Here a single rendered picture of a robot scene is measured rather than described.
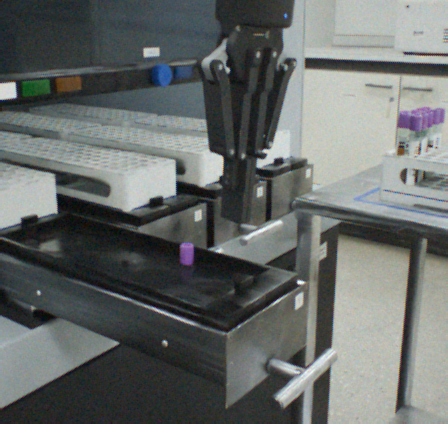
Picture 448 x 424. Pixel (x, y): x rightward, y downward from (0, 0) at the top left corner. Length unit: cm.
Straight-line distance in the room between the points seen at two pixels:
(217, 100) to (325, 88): 251
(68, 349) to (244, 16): 41
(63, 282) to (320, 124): 256
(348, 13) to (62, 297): 322
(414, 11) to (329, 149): 75
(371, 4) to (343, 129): 88
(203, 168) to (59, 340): 33
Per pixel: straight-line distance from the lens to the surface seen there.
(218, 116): 60
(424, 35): 290
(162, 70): 85
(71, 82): 76
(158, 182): 84
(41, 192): 80
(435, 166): 82
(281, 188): 103
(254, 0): 59
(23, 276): 71
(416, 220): 79
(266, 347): 58
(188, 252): 66
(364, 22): 369
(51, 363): 74
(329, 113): 310
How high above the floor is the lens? 105
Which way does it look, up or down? 16 degrees down
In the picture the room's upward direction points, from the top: straight up
